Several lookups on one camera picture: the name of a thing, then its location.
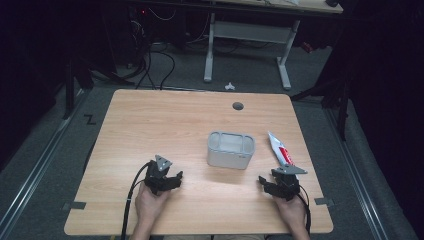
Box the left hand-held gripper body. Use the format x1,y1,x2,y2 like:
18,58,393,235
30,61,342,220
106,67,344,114
143,153,175,196

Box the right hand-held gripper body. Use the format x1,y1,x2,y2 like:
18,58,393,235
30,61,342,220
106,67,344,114
270,164,309,202

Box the white red toothpaste tube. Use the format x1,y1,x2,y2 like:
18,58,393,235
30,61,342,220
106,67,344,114
267,130,297,168

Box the grey plastic organizer box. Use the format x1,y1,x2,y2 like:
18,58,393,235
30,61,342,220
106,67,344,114
206,130,257,171

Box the person's right hand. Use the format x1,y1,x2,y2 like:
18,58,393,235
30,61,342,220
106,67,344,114
272,193,308,232

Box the person's left hand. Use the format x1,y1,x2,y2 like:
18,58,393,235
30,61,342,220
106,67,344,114
134,182,172,232

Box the grey tape strip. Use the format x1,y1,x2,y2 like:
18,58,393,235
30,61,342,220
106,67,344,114
313,197,335,207
62,201,87,211

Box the black metal stand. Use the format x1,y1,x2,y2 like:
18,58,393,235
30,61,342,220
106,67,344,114
61,58,95,121
289,74,352,142

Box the white-legged background desk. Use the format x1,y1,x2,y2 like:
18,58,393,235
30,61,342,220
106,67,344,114
201,0,344,92

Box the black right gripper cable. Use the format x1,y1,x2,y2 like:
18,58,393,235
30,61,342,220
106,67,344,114
297,184,313,235

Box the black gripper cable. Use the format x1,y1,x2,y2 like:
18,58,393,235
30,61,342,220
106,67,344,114
120,161,152,240
297,184,313,235

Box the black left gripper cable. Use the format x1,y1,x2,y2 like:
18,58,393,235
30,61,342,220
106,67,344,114
120,161,152,240

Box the metal floor rail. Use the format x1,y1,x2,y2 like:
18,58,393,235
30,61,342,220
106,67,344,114
323,109,390,240
0,89,88,236

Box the black floor cables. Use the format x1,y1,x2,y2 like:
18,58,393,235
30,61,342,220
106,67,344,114
129,43,177,91

